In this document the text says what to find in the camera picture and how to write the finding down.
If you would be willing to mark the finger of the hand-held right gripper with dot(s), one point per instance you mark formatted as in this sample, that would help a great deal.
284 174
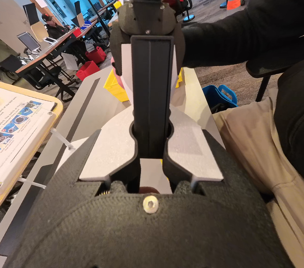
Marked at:
127 66
177 66

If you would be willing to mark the black network switch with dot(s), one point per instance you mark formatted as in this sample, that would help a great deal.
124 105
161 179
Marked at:
152 97

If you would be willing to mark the blue tote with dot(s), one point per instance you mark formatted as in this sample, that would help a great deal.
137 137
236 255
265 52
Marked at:
213 94

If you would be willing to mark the yellow plastic bin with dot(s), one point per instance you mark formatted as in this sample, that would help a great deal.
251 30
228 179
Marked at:
114 87

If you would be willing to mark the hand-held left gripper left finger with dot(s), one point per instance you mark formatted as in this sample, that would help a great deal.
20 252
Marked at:
109 151

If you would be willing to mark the wooden board with black panel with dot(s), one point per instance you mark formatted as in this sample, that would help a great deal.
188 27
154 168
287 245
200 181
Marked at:
30 14
77 8

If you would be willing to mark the white paper sheet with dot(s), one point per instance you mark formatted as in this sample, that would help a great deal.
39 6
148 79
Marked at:
70 61

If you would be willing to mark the person's leg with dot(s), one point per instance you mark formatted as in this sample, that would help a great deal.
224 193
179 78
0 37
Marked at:
251 142
289 225

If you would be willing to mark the person's black jacket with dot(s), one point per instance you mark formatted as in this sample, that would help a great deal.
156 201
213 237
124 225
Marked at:
294 118

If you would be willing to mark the person's right leg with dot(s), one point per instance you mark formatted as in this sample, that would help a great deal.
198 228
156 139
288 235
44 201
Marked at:
251 142

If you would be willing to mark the instruction sheet on wooden board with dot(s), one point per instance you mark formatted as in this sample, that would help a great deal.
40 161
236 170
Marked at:
59 107

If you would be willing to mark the tablet on stand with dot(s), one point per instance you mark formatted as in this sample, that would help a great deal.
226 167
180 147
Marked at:
28 41

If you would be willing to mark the wooden desk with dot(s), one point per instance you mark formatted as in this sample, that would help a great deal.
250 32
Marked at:
42 55

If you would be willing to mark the person's right forearm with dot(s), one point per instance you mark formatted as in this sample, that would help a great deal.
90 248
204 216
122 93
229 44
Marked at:
237 35

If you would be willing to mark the person's left leg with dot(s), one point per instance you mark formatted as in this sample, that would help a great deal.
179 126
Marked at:
289 225

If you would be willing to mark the person's right hand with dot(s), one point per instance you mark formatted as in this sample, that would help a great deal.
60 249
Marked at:
118 81

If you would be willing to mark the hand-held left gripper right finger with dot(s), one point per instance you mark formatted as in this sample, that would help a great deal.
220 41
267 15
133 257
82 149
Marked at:
192 154

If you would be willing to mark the red tote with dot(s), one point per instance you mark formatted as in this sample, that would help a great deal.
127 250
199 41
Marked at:
96 55
87 71

